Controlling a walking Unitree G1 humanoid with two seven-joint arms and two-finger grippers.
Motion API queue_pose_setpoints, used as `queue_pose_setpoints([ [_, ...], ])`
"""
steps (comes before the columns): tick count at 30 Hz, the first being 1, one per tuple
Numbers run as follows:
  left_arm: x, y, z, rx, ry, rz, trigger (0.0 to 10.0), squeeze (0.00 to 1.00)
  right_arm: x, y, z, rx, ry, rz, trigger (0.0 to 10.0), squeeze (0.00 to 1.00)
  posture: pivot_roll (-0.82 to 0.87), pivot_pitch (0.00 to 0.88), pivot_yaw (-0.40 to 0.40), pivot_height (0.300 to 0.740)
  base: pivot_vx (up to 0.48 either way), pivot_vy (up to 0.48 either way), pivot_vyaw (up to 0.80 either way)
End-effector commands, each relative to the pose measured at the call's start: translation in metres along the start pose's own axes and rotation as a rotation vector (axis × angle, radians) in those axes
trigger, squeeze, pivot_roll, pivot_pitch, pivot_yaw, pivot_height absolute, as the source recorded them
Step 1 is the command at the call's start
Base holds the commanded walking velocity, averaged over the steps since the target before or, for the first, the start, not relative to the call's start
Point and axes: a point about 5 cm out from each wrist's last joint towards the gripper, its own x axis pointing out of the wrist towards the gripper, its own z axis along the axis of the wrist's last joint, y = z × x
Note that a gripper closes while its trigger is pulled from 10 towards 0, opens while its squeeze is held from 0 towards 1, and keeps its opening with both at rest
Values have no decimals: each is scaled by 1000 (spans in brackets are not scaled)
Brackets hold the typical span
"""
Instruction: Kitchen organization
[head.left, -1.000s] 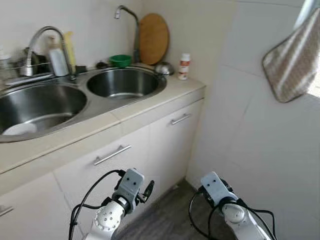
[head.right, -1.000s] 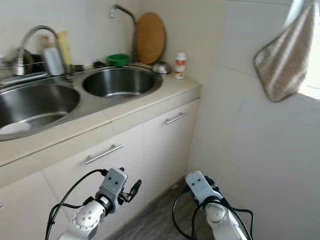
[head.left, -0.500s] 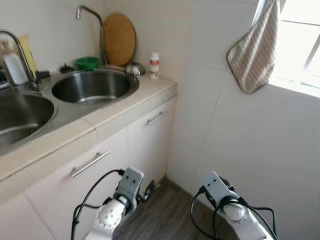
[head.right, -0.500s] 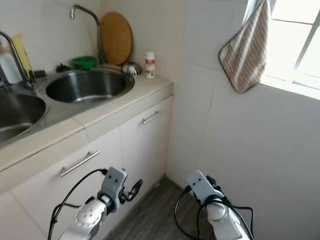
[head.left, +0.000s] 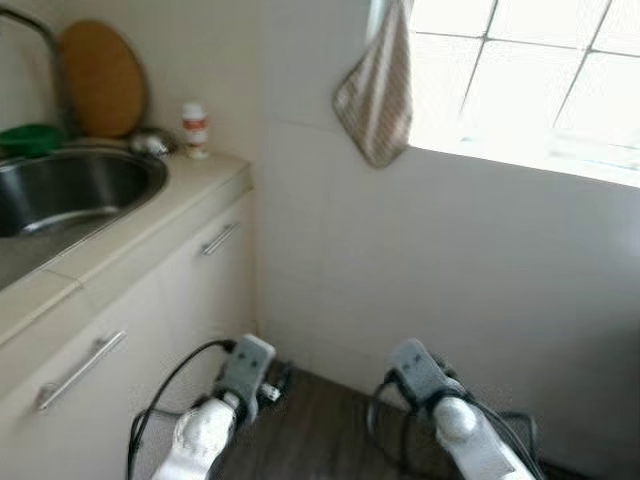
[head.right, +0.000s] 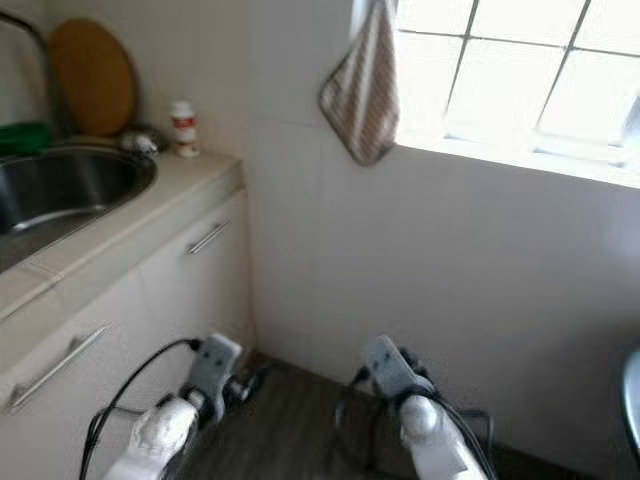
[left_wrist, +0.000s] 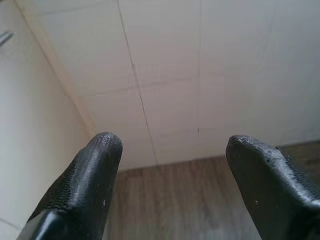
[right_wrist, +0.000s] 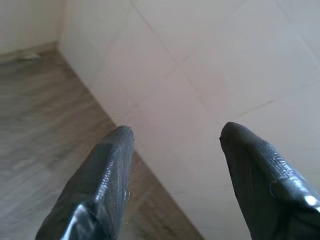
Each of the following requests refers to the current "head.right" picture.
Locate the white barred window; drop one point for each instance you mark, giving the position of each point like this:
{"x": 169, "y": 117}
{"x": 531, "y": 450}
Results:
{"x": 510, "y": 80}

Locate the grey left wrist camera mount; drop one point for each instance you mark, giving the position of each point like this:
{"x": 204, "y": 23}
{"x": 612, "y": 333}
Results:
{"x": 213, "y": 362}

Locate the beige kitchen counter cabinet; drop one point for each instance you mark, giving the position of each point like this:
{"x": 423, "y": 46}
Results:
{"x": 140, "y": 300}

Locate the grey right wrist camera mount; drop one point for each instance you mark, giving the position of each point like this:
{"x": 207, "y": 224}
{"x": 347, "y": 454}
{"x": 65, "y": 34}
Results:
{"x": 385, "y": 365}

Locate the stainless steel sink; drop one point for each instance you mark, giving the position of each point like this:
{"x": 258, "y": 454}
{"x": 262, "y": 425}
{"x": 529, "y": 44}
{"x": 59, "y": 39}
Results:
{"x": 70, "y": 188}

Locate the shiny metal scourer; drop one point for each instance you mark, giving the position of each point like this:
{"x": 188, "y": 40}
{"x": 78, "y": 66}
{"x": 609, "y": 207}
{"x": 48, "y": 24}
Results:
{"x": 143, "y": 140}

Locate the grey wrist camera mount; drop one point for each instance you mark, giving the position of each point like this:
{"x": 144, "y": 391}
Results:
{"x": 385, "y": 365}
{"x": 213, "y": 362}

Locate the green plastic basin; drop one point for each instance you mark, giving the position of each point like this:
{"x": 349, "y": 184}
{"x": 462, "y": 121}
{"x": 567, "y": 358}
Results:
{"x": 22, "y": 138}

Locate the curved metal faucet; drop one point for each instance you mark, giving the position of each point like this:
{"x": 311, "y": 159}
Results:
{"x": 45, "y": 60}

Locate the white bottle red label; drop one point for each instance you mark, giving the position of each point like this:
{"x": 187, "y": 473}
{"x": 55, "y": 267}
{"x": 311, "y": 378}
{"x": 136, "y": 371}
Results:
{"x": 184, "y": 130}

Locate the striped brown hanging towel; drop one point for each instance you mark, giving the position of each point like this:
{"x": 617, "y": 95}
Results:
{"x": 363, "y": 100}

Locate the oval wooden cutting board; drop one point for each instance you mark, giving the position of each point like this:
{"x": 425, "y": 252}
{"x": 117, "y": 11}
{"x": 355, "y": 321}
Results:
{"x": 93, "y": 78}

